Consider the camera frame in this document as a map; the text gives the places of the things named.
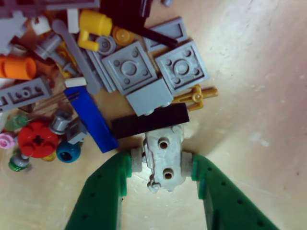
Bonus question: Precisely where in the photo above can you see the grey Lego oar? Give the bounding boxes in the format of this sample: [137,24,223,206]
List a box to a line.
[52,19,101,95]

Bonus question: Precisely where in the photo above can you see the grey square Lego turntable plate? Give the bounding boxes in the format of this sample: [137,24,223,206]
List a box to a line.
[155,39,210,95]
[101,40,159,95]

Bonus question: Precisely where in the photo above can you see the grey Lego plate with holes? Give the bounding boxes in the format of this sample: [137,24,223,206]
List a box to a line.
[0,77,54,112]

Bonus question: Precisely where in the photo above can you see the small grey Lego bracket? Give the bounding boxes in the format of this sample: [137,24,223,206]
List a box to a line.
[66,118,88,145]

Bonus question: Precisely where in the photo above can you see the pale green transparent Lego round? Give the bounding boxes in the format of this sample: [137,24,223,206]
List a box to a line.
[5,114,30,131]

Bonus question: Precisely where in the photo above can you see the black Lego bar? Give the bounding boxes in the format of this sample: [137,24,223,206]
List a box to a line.
[141,26,179,47]

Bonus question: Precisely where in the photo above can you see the white Lego tile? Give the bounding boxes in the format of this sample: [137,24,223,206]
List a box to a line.
[64,77,88,89]

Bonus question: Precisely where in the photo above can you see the red round Lego brick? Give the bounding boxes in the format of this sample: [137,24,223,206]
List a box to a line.
[18,121,59,159]

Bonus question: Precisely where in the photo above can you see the orange Lego cylinder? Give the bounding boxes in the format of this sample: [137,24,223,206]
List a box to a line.
[0,56,37,81]

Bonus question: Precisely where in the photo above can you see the grey round Lego stud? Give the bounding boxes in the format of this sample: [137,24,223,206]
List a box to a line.
[97,35,117,55]

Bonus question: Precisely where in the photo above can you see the grey smooth Lego brick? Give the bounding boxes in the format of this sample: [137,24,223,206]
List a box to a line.
[125,79,174,117]

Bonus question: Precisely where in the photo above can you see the pink Lego flower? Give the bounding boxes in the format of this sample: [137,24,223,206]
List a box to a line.
[0,133,16,150]

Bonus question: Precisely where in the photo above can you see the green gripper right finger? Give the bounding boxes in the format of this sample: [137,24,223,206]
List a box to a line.
[191,154,281,230]

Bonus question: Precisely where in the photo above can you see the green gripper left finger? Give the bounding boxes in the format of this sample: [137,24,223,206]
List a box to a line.
[64,152,133,230]

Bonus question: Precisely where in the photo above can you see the large black Lego piece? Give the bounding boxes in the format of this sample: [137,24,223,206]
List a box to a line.
[99,0,154,30]

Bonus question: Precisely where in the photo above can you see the small grey Lego cylinder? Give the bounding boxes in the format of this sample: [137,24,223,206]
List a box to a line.
[49,111,73,135]

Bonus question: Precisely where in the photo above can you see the long black Lego tile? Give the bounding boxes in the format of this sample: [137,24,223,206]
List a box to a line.
[111,103,190,140]

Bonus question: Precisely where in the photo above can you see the amber round Lego stud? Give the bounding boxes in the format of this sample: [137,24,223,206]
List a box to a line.
[112,25,135,46]

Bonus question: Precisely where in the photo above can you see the white Lego bar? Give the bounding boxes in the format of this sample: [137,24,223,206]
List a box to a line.
[67,9,80,34]

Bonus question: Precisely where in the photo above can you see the grey framed Lego tile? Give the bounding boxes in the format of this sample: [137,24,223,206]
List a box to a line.
[143,16,189,52]

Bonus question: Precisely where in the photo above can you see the gold Lego sword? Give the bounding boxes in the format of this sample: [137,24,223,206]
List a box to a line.
[171,84,219,112]

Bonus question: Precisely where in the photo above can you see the weathered grey Lego with holes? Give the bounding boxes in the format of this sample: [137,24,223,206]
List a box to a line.
[131,124,194,195]

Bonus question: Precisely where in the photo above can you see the long blue Lego slope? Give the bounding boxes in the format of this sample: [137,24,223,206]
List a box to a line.
[63,86,119,154]

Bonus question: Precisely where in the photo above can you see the grey Technic connector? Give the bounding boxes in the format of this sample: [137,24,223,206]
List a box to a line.
[32,32,63,59]

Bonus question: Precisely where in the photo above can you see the yellow Lego mug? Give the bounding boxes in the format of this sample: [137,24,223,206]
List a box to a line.
[77,9,113,52]

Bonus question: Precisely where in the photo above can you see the blue round Lego ball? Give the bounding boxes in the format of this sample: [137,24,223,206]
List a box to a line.
[56,141,82,164]

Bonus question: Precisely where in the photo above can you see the green transparent Lego stud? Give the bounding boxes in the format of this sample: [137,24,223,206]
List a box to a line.
[8,153,32,172]

